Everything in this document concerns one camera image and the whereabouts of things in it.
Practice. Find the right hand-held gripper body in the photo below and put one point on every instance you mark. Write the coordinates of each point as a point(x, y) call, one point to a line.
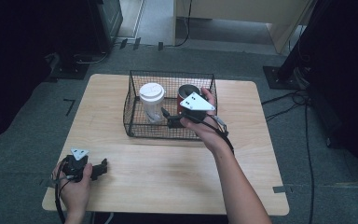
point(195, 104)

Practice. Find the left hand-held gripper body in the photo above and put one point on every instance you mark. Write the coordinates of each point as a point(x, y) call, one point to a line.
point(74, 168)

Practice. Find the red metal cup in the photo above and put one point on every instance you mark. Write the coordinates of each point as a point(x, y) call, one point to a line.
point(187, 90)

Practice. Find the clear cup with white lid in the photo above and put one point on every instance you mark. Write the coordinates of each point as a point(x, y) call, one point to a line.
point(151, 93)

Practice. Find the person's left hand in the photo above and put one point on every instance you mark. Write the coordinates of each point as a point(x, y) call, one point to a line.
point(74, 194)

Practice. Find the person's right hand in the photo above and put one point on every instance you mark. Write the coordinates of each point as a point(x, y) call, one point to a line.
point(211, 133)

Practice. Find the short black tape strip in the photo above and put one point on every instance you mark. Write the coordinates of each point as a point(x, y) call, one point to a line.
point(136, 43)
point(123, 43)
point(160, 46)

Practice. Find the beige cabinet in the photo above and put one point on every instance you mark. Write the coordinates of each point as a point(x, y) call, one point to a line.
point(245, 7)

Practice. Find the black cabinet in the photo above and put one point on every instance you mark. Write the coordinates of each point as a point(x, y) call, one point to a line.
point(108, 21)

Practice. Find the grey tape piece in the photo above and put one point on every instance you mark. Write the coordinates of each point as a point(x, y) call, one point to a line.
point(279, 189)

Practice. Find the black stand base plate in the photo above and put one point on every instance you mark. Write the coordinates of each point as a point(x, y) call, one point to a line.
point(279, 77)
point(70, 70)

